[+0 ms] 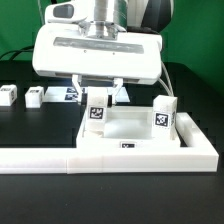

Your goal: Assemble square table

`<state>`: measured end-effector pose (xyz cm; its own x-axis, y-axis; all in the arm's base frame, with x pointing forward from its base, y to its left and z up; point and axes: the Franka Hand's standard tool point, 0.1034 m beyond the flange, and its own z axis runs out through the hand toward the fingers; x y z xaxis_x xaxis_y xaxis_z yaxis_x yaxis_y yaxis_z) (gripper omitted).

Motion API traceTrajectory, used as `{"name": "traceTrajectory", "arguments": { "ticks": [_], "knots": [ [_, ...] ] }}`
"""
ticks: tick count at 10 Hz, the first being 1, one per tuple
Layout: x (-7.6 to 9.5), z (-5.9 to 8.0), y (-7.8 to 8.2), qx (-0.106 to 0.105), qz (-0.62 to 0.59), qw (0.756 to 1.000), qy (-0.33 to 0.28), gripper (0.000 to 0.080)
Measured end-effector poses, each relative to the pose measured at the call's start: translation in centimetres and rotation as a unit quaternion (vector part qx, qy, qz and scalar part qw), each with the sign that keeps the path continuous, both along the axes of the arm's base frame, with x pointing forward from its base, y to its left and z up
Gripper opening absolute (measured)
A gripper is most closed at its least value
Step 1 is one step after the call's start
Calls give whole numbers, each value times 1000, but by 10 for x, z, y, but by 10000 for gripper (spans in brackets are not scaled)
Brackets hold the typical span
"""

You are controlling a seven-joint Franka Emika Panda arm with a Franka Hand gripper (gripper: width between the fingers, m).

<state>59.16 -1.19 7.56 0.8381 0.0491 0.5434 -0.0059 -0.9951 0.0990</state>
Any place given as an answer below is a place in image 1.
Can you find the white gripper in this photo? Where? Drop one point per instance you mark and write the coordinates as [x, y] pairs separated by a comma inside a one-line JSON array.
[[61, 51]]

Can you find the white square tabletop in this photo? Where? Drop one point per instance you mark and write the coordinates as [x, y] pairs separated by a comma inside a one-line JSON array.
[[126, 125]]

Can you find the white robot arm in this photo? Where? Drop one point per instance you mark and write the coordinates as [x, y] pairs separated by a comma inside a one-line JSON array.
[[107, 18]]

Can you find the white tag marker sheet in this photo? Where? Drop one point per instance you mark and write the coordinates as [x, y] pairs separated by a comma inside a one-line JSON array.
[[69, 94]]

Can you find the white L-shaped obstacle fence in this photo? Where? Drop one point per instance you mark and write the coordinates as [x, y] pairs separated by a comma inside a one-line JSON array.
[[198, 155]]

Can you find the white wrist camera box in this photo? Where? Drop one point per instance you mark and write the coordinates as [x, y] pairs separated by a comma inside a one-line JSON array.
[[71, 12]]

